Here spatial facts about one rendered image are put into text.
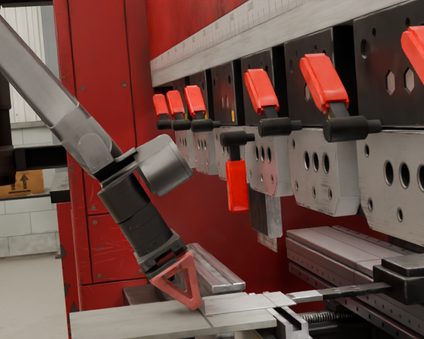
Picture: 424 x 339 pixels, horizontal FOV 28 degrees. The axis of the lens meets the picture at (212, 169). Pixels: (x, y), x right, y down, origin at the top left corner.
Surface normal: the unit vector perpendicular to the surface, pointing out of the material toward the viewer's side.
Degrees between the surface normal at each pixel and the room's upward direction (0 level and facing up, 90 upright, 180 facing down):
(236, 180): 91
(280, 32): 90
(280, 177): 90
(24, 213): 90
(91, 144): 68
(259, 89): 39
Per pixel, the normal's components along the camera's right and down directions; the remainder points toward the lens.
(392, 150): -0.98, 0.09
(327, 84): 0.06, -0.74
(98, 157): -0.15, -0.29
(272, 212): 0.18, 0.06
